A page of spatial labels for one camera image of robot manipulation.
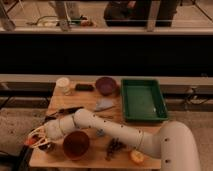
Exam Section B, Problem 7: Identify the green plastic tray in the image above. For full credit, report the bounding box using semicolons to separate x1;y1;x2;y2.
121;79;168;122

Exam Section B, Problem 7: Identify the black handled knife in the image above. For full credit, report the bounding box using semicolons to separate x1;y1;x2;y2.
45;106;84;122

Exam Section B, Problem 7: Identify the orange red pepper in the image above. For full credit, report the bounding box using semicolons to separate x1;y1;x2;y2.
25;138;36;146

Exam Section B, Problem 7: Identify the red orange bowl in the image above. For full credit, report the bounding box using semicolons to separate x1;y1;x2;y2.
63;131;90;160

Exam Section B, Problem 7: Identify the bunch of dark grapes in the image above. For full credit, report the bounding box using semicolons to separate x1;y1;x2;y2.
105;138;126;161

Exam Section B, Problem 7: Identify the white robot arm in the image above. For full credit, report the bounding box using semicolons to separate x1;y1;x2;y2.
28;109;201;171

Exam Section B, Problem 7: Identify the purple bowl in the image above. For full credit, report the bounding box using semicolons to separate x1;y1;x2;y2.
95;77;118;96

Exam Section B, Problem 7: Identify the black chair frame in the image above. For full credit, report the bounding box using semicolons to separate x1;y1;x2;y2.
12;146;32;171

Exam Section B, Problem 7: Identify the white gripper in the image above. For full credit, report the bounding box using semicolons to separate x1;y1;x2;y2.
27;117;72;148

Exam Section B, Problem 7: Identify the grey blue cloth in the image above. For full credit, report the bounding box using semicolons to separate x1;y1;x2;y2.
94;98;115;112

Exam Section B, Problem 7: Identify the metal cup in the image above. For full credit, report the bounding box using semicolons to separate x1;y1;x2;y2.
39;142;55;153

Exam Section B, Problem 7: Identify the blue plastic cup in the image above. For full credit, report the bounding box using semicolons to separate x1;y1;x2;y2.
96;129;105;137

